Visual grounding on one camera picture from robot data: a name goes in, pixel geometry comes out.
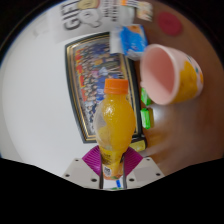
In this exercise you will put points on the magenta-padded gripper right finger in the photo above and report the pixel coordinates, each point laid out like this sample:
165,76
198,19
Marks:
146,170

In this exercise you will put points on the white paper gift bag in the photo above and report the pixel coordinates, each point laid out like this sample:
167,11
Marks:
90,18

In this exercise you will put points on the flat round red coaster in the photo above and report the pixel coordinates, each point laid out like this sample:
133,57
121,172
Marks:
170,23

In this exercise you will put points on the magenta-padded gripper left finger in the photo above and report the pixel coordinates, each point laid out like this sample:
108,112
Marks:
78,170

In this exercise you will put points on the small printed snack pack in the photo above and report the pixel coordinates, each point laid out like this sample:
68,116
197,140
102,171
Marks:
144,11

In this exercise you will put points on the orange juice bottle orange cap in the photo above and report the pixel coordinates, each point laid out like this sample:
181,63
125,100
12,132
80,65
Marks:
115,123

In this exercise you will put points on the blue tissue pack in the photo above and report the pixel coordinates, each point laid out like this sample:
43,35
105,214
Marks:
133,41

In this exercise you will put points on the pink mug yellow print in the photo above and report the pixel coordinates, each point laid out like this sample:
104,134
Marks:
166,76

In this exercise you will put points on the framed group photo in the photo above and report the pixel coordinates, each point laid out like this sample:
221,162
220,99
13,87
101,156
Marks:
93,66

